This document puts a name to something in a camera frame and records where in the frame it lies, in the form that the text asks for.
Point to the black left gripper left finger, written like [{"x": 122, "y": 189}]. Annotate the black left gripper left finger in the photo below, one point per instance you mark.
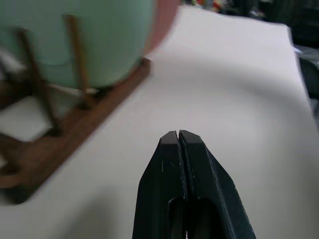
[{"x": 159, "y": 179}]

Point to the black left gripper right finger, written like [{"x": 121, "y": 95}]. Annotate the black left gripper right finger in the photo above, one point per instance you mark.
[{"x": 211, "y": 189}]

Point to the wooden dish rack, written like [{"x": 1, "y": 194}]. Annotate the wooden dish rack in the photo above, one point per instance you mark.
[{"x": 74, "y": 124}]

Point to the green plate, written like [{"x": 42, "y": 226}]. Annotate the green plate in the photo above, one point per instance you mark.
[{"x": 94, "y": 42}]

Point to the pink plate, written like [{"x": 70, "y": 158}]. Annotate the pink plate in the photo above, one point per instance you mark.
[{"x": 160, "y": 27}]

